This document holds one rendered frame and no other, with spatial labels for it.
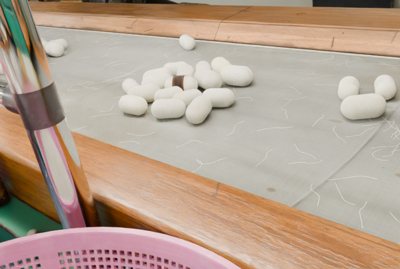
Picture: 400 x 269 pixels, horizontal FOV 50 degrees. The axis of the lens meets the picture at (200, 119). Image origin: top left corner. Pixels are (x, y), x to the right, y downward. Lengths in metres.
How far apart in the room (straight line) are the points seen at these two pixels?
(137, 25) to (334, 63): 0.39
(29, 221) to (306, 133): 0.24
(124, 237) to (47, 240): 0.05
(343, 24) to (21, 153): 0.40
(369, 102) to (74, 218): 0.25
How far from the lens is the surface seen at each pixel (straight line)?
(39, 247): 0.27
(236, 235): 0.24
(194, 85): 0.47
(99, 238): 0.26
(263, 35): 0.61
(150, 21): 0.76
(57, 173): 0.26
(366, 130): 0.38
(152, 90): 0.46
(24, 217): 0.40
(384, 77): 0.43
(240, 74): 0.46
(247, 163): 0.34
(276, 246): 0.23
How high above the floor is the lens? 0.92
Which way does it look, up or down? 26 degrees down
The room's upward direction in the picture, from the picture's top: 10 degrees counter-clockwise
